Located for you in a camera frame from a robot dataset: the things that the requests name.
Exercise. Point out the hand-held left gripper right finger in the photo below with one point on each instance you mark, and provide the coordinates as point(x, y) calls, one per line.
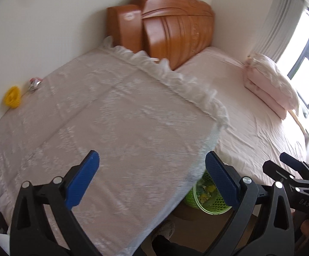
point(221, 180)

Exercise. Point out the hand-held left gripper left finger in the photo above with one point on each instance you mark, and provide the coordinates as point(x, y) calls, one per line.
point(82, 178)

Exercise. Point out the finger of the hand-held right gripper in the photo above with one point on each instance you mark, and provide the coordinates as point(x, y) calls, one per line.
point(293, 161)
point(274, 170)

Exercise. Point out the green plastic basket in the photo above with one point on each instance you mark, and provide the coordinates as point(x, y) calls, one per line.
point(215, 208)

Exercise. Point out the bed with pink sheet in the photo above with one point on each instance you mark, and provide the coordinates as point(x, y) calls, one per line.
point(250, 128)

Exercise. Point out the white lace tablecloth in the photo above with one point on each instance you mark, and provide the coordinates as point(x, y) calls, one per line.
point(117, 125)

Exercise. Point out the light slipper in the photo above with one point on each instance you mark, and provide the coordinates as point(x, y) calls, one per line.
point(167, 229)

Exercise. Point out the pink pillows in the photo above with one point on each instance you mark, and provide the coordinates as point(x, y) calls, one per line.
point(269, 85)

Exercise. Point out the person's dark trouser leg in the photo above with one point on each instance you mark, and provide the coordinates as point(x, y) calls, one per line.
point(170, 246)

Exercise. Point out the window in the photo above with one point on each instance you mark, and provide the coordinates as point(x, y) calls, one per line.
point(308, 66)

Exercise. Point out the yellow tape roll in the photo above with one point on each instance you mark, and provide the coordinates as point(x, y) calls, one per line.
point(16, 103)

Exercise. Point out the small pink white item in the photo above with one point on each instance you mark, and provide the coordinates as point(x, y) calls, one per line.
point(34, 84)

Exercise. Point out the grey curtain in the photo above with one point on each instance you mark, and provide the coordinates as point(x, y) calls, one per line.
point(282, 18)

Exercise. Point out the wooden headboard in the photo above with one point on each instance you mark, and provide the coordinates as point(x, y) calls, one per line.
point(175, 32)

